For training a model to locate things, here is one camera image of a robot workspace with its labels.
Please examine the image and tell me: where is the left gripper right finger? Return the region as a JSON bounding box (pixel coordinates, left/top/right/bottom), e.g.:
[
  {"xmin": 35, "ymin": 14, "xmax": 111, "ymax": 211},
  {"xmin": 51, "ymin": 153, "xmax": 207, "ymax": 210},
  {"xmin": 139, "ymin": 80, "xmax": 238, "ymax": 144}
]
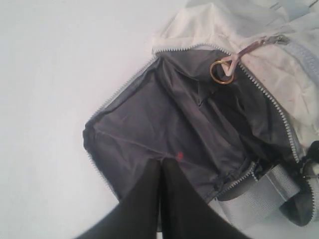
[{"xmin": 160, "ymin": 159, "xmax": 247, "ymax": 239}]

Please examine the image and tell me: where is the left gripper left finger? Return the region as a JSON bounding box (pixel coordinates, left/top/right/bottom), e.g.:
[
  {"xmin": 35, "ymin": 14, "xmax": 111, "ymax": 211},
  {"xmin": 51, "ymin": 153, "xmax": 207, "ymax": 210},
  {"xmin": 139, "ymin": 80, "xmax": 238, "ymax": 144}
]
[{"xmin": 78, "ymin": 160, "xmax": 161, "ymax": 239}]

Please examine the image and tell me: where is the white canvas backpack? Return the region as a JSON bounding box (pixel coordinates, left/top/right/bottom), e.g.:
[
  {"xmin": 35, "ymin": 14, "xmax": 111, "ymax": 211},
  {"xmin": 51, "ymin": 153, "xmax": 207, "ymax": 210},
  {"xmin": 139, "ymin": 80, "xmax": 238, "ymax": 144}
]
[{"xmin": 83, "ymin": 0, "xmax": 319, "ymax": 228}]

